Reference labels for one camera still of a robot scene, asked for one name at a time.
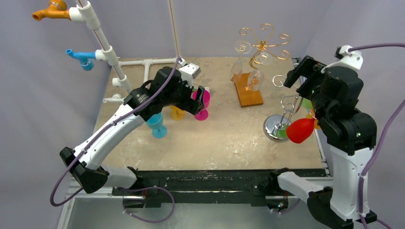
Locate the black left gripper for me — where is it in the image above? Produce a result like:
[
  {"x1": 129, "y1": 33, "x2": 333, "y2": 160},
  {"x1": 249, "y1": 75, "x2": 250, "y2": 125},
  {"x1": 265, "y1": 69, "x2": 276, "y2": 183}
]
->
[{"x1": 162, "y1": 77, "x2": 203, "y2": 114}]

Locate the pink wine glass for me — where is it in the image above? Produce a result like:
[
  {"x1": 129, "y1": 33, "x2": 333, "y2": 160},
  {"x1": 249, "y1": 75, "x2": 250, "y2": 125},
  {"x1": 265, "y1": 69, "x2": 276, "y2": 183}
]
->
[{"x1": 194, "y1": 90, "x2": 211, "y2": 121}]

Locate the yellow wine glass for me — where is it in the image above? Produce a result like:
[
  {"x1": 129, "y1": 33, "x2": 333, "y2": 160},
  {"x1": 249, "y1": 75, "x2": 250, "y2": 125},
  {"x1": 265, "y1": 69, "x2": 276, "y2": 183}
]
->
[{"x1": 170, "y1": 105, "x2": 186, "y2": 121}]

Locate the blue wine glass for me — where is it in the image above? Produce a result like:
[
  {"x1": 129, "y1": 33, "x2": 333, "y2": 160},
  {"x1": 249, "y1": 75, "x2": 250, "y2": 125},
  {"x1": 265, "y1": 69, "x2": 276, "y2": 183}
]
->
[{"x1": 146, "y1": 113, "x2": 167, "y2": 139}]

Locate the red wine glass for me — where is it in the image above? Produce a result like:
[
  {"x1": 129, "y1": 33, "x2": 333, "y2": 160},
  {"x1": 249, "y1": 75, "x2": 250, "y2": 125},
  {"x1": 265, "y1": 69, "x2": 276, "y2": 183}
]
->
[{"x1": 286, "y1": 118, "x2": 315, "y2": 144}]

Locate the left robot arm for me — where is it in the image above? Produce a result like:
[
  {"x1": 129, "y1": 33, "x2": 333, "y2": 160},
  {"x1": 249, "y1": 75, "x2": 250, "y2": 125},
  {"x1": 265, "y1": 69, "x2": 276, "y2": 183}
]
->
[{"x1": 60, "y1": 63, "x2": 205, "y2": 195}]

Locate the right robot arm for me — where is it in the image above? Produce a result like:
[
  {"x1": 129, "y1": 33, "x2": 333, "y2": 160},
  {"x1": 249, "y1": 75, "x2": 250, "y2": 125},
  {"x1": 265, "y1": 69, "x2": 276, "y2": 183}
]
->
[{"x1": 268, "y1": 56, "x2": 377, "y2": 229}]

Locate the green wine glass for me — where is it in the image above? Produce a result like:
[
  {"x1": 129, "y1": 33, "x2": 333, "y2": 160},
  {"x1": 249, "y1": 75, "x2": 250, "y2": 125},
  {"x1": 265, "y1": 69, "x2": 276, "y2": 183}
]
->
[{"x1": 301, "y1": 98, "x2": 313, "y2": 110}]

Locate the wooden rack base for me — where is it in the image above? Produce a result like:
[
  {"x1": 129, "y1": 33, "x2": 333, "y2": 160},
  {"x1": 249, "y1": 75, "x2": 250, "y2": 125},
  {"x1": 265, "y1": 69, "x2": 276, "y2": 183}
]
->
[{"x1": 234, "y1": 73, "x2": 264, "y2": 108}]

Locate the orange wine glass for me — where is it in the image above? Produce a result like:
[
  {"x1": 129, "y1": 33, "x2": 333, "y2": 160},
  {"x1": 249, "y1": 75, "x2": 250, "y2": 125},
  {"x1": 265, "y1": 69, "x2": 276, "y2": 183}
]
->
[{"x1": 310, "y1": 109, "x2": 321, "y2": 130}]

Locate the clear wine glass right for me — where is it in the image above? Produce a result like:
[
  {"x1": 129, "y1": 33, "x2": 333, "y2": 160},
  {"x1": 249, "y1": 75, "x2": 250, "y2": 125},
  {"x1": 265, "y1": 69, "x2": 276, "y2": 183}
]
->
[{"x1": 246, "y1": 51, "x2": 273, "y2": 91}]

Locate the clear wine glass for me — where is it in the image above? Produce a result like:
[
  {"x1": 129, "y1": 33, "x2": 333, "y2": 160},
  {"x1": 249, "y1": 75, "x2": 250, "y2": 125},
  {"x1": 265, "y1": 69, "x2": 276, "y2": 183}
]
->
[
  {"x1": 230, "y1": 41, "x2": 252, "y2": 83},
  {"x1": 246, "y1": 51, "x2": 273, "y2": 91}
]

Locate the clear wine glass left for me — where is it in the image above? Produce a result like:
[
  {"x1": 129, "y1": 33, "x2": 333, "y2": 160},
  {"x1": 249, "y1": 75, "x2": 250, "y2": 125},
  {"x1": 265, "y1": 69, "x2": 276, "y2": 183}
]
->
[{"x1": 230, "y1": 41, "x2": 252, "y2": 83}]

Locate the blue faucet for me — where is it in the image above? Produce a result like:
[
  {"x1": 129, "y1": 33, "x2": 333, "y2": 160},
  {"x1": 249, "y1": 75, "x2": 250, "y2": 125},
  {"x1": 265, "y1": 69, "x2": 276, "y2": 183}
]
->
[{"x1": 65, "y1": 49, "x2": 96, "y2": 71}]

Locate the orange faucet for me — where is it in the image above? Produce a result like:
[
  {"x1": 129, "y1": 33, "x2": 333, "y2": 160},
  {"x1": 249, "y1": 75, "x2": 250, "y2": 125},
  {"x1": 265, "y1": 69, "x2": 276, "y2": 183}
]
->
[{"x1": 32, "y1": 0, "x2": 71, "y2": 21}]

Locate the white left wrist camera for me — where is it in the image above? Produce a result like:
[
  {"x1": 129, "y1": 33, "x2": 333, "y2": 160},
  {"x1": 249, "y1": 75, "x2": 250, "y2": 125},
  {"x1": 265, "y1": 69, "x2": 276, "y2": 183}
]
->
[{"x1": 178, "y1": 58, "x2": 201, "y2": 88}]

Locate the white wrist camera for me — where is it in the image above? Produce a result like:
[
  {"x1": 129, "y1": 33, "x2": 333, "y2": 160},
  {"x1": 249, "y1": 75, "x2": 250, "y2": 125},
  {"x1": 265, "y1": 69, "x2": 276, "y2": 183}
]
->
[
  {"x1": 321, "y1": 45, "x2": 363, "y2": 73},
  {"x1": 178, "y1": 58, "x2": 201, "y2": 88}
]

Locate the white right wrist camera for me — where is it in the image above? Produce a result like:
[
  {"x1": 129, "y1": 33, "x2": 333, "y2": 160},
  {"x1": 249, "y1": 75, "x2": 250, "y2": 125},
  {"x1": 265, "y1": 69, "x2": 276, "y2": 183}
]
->
[{"x1": 321, "y1": 45, "x2": 363, "y2": 73}]

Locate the gold wire glass rack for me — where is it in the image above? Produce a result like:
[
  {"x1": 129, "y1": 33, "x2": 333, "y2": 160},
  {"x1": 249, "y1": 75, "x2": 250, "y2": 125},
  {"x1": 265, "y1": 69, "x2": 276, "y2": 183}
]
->
[{"x1": 235, "y1": 23, "x2": 291, "y2": 70}]

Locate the chrome wire glass rack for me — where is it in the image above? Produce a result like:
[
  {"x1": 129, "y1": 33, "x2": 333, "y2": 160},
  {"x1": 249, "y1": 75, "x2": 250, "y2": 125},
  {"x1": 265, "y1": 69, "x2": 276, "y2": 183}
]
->
[{"x1": 262, "y1": 93, "x2": 304, "y2": 143}]

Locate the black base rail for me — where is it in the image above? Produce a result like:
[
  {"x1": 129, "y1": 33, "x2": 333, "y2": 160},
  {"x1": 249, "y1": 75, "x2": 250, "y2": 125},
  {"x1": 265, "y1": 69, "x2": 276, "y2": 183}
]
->
[{"x1": 112, "y1": 169, "x2": 293, "y2": 208}]

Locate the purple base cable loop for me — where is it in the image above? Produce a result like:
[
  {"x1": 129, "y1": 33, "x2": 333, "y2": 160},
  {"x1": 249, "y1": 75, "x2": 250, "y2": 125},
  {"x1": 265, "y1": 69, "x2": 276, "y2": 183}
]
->
[{"x1": 122, "y1": 187, "x2": 176, "y2": 224}]

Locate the white PVC pipe frame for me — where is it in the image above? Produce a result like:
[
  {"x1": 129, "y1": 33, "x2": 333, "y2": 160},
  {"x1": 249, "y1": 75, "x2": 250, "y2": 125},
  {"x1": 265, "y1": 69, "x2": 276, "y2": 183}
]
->
[{"x1": 69, "y1": 0, "x2": 181, "y2": 93}]

